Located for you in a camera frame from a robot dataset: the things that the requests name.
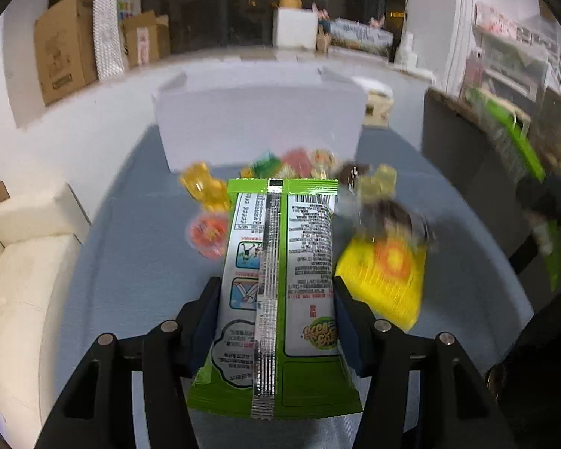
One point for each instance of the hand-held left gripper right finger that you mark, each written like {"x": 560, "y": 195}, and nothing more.
{"x": 350, "y": 336}

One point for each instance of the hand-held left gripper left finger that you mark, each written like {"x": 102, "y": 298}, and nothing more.
{"x": 204, "y": 332}

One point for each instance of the yellow snack packet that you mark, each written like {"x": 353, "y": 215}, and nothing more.
{"x": 392, "y": 285}

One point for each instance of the orange jelly cup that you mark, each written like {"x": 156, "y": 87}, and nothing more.
{"x": 208, "y": 234}

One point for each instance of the brown silver snack packet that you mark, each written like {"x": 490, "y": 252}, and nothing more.
{"x": 397, "y": 220}

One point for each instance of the shelf rack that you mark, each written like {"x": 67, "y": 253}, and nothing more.
{"x": 514, "y": 51}

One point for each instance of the pale yellow jelly cup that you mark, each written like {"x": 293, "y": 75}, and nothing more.
{"x": 378, "y": 182}

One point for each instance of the small brown snack packet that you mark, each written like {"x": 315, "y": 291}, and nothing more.
{"x": 353, "y": 175}

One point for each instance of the green jelly cup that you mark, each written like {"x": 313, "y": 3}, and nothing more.
{"x": 262, "y": 166}

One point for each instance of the patterned round jelly cup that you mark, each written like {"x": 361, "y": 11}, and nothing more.
{"x": 325, "y": 161}

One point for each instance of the pink jelly cup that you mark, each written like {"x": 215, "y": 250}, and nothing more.
{"x": 298, "y": 161}

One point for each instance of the cream sofa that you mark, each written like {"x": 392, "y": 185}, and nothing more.
{"x": 23, "y": 299}

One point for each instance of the low cardboard box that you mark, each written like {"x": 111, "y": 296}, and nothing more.
{"x": 378, "y": 110}

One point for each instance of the white bottles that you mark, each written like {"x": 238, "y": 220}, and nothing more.
{"x": 406, "y": 51}

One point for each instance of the pink slipper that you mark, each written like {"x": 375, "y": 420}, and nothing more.
{"x": 377, "y": 22}
{"x": 321, "y": 11}

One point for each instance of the landscape printed carton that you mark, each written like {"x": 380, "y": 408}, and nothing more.
{"x": 360, "y": 36}

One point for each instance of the small brown carton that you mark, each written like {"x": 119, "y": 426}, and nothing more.
{"x": 324, "y": 39}

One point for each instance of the small open cardboard box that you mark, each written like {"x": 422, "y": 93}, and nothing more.
{"x": 142, "y": 39}

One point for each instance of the white foam box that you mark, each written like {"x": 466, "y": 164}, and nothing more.
{"x": 295, "y": 28}

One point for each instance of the dotted paper bag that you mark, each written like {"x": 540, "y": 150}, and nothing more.
{"x": 107, "y": 32}

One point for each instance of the large cardboard box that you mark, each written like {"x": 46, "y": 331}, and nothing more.
{"x": 63, "y": 46}

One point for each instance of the orange round fruit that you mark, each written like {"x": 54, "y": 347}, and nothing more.
{"x": 291, "y": 1}

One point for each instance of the dark window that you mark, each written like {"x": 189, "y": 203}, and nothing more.
{"x": 243, "y": 4}

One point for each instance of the white paper bag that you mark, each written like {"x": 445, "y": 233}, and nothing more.
{"x": 128, "y": 0}

